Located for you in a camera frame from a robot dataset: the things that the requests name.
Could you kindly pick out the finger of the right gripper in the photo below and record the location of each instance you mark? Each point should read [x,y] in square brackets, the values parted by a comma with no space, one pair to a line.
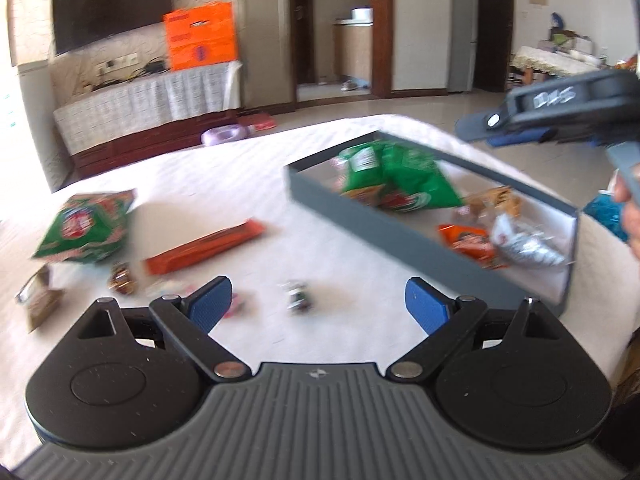
[528,136]
[482,126]

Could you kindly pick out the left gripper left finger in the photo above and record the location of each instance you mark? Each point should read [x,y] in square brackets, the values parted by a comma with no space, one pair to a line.
[186,322]

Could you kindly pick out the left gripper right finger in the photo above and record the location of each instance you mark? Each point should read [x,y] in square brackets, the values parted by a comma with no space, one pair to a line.
[448,323]

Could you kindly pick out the brown nut snack packet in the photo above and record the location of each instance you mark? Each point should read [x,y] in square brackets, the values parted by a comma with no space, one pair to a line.
[494,201]

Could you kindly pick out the long orange snack bar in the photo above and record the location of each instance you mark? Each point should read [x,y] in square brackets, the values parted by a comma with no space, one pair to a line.
[204,248]

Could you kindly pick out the brown foil candy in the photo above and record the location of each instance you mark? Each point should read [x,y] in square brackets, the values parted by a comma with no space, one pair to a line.
[122,280]

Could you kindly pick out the green chips bag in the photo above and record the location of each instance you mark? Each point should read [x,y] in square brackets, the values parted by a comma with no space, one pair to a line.
[88,228]
[391,176]

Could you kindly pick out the watermelon seed snack bag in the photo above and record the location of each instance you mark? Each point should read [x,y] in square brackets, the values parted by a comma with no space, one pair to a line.
[521,244]

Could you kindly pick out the small dark candy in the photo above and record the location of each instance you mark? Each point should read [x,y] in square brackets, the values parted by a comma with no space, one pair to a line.
[298,298]

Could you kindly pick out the pink bear snack packet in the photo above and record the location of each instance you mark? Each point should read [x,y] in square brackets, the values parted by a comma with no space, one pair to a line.
[172,286]

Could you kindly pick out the person right hand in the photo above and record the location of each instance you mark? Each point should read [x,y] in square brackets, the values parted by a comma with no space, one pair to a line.
[630,214]

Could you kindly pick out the dining table with lace cloth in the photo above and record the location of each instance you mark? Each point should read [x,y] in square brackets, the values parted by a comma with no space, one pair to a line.
[558,64]

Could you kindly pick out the orange snack packet in box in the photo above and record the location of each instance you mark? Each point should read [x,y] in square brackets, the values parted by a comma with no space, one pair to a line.
[470,242]

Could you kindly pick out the blue plastic bag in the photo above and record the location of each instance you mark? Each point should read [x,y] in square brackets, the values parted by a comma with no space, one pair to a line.
[604,209]

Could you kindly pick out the green chips bag on table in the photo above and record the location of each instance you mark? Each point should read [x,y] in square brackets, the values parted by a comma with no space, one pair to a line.
[88,228]

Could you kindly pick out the grey refrigerator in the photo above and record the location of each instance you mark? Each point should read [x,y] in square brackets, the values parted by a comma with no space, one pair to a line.
[463,45]

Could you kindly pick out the kitchen counter cabinet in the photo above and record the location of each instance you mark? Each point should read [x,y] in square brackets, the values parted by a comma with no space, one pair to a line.
[353,51]

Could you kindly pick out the small tan snack packet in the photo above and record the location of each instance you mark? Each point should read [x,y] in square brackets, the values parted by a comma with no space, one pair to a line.
[38,299]

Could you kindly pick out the white pot on counter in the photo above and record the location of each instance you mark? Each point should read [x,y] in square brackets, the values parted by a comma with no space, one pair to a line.
[364,14]

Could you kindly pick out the grey shallow cardboard box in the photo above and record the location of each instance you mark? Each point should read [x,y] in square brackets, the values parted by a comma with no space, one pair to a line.
[413,239]

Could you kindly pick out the purple detergent bottle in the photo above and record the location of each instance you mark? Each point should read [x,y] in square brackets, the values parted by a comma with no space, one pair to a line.
[226,134]

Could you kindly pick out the tv cabinet with white cloth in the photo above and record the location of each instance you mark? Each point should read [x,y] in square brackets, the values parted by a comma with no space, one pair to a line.
[149,116]

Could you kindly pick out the orange gift box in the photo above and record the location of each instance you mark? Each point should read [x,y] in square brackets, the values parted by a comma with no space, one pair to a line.
[200,36]

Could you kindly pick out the black wall television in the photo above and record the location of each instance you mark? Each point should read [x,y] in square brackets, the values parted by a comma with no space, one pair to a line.
[78,23]

